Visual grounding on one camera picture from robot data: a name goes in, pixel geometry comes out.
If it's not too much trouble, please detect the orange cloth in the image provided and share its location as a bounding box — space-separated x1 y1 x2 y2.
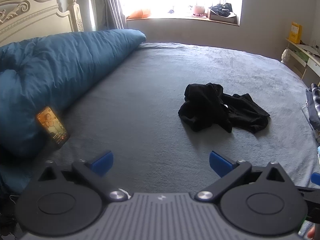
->
126 9 152 19

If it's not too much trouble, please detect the plaid clothes pile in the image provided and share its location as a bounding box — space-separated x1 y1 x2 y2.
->
305 90 320 130

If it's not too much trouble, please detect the yellow desk calendar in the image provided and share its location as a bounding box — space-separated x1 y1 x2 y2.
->
289 22 303 44

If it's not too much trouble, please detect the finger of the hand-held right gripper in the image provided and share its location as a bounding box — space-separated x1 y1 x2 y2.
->
296 172 320 199

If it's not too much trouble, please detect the white desk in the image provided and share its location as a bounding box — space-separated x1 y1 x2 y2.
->
286 39 320 80

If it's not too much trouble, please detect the blue duvet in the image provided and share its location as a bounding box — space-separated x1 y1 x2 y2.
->
0 29 147 195

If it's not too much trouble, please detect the grey curtain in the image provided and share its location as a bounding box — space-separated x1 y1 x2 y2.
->
92 0 128 32

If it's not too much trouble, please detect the black t-shirt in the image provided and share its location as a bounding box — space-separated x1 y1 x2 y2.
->
178 82 271 134

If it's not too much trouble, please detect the smartphone with lit screen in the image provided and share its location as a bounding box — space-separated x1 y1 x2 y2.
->
36 106 71 150

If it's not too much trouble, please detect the grey bed blanket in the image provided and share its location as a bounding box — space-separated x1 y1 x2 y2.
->
32 42 320 200

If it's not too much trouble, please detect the plaid shirt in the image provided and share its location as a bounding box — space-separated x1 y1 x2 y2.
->
309 82 320 113

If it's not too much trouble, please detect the pink pot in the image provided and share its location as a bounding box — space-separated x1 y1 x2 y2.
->
190 5 206 17

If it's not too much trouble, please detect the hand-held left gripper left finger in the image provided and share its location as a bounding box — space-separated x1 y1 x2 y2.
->
37 151 130 203

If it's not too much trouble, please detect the box with black clothes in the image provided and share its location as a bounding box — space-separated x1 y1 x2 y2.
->
209 3 237 18

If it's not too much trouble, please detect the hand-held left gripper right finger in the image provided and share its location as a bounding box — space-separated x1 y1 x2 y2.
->
194 151 287 203

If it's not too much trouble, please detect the cream carved headboard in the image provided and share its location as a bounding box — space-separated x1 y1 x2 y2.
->
0 0 84 48

